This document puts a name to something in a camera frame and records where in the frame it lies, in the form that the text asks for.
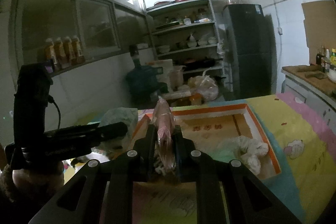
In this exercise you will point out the white printed carton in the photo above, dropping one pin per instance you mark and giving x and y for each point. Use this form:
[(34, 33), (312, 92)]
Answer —
[(162, 69)]

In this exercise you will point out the orange snack packet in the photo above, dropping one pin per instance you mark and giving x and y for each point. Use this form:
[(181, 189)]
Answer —
[(197, 100)]

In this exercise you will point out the person's left hand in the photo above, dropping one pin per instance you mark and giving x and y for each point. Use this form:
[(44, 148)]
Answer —
[(36, 179)]

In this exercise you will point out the black water jug pump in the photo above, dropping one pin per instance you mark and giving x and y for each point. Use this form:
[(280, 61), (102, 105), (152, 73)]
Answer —
[(134, 52)]

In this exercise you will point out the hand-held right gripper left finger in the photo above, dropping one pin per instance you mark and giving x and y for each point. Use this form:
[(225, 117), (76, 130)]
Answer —
[(151, 150)]

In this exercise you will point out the row of small jars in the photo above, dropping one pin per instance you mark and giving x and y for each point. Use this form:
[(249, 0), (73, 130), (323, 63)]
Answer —
[(186, 19)]

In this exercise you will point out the sliding glass window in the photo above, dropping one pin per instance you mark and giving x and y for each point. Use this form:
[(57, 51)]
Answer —
[(78, 16)]

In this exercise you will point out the white wall socket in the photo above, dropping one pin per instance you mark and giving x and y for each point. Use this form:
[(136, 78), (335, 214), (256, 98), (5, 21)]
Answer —
[(280, 30)]

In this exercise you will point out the translucent plastic bucket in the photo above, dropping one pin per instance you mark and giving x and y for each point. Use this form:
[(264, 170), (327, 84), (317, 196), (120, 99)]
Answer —
[(176, 78)]

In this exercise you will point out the row of white bowls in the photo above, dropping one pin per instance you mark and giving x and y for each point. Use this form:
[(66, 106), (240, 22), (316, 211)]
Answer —
[(199, 42)]

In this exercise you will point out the blue water jug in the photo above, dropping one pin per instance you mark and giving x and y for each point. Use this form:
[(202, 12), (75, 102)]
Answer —
[(143, 79)]

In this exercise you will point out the brown wooden stick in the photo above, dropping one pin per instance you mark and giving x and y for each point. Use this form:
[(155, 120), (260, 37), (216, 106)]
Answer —
[(309, 69)]

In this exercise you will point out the white bowl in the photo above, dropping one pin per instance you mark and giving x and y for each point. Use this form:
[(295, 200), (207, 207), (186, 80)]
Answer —
[(332, 77)]

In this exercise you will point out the dark grey fridge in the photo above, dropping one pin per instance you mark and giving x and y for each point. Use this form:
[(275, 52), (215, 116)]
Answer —
[(249, 56)]

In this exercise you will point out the row of condiment bottles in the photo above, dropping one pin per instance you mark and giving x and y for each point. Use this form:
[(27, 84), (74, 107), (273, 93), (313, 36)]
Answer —
[(325, 56)]

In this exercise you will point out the cardboard sheets on wall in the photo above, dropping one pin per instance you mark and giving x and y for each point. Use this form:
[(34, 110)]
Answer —
[(319, 27)]

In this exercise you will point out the orange rimmed cardboard box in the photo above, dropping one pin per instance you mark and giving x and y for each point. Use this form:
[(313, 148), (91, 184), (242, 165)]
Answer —
[(218, 129)]

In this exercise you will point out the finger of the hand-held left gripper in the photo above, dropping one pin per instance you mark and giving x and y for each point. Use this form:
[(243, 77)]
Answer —
[(105, 132)]

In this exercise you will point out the kitchen counter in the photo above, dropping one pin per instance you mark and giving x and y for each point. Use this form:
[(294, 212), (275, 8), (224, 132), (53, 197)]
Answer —
[(302, 90)]

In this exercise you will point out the black frying pan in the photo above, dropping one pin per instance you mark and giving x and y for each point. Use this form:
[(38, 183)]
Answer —
[(202, 62)]

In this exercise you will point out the white metal shelf rack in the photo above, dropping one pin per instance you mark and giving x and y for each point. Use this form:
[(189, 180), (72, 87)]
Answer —
[(183, 26)]

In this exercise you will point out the pink item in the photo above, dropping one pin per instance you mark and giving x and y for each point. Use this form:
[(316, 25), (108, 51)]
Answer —
[(164, 134)]

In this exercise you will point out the clear plastic bag of food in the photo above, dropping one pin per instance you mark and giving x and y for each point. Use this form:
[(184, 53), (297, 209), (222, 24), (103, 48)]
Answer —
[(207, 87)]

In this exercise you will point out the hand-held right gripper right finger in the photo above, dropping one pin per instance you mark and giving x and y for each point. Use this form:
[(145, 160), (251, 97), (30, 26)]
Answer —
[(179, 158)]

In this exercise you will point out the green patterned tissue pack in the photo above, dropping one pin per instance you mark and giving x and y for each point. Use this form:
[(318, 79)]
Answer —
[(118, 119)]

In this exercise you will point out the flat red rimmed pan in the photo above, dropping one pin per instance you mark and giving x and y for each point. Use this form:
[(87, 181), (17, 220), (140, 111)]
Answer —
[(161, 3)]

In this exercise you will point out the cartoon printed blanket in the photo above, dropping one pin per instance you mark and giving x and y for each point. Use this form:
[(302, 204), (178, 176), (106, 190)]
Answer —
[(302, 121)]

